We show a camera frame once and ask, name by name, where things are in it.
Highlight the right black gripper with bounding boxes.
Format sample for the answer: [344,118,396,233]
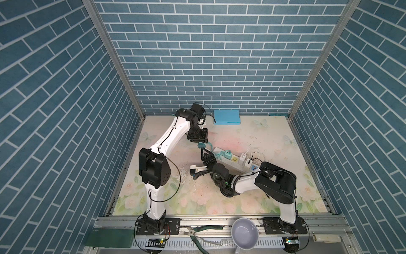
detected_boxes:
[203,148,222,188]

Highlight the teal square charger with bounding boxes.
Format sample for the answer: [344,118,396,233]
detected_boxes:
[198,142,213,152]

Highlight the teal plug adapter with prongs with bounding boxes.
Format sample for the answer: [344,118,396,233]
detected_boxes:
[215,150,233,160]

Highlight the white charger with black cable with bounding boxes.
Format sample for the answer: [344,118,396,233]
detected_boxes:
[243,157,263,170]

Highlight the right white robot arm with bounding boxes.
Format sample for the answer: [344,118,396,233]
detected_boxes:
[190,148,297,225]

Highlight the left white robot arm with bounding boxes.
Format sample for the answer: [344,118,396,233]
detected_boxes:
[139,103,208,222]

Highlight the white multicolour power strip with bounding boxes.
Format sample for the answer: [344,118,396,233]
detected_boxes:
[213,147,260,174]

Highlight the light blue box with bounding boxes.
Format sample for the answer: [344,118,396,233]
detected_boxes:
[214,110,241,126]

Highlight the grey bowl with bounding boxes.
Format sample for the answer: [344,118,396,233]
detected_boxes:
[231,218,259,254]

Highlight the dark green board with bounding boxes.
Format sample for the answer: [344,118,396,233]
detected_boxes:
[85,228,134,248]

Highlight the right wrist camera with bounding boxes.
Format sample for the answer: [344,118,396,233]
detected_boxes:
[189,165,208,177]

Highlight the green handled pliers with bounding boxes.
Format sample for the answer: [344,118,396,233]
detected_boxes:
[183,225,223,254]

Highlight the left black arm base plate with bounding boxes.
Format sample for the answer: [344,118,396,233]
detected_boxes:
[136,216,181,236]

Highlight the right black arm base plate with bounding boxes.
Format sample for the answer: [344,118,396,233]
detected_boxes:
[263,217,308,235]

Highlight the white slotted cable duct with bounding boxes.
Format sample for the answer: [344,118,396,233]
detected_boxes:
[144,237,284,250]

